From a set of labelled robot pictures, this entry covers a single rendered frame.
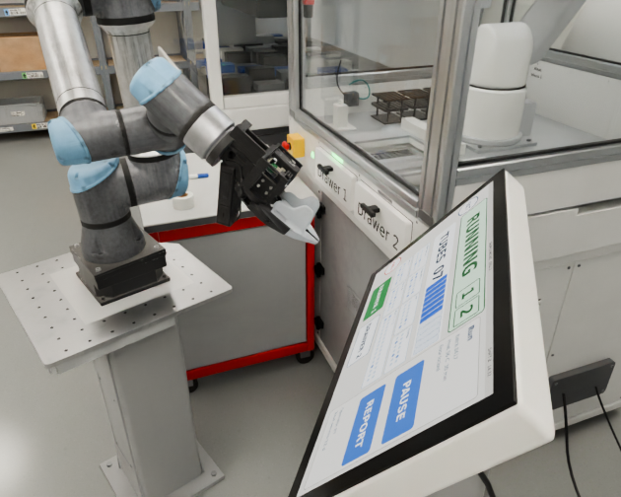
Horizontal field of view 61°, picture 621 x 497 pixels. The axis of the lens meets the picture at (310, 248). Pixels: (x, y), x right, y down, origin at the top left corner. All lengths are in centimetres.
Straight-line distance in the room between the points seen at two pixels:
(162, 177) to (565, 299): 114
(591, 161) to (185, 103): 98
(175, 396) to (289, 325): 62
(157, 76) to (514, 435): 64
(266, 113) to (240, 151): 160
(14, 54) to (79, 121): 449
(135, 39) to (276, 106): 128
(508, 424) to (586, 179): 106
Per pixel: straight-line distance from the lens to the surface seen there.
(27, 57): 537
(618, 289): 181
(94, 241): 133
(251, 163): 80
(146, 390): 155
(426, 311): 68
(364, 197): 147
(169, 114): 82
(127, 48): 121
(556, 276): 158
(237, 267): 185
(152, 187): 129
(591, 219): 154
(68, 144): 90
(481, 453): 49
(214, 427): 204
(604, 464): 214
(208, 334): 198
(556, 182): 139
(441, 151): 115
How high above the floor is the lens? 150
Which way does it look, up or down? 30 degrees down
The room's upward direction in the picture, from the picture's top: straight up
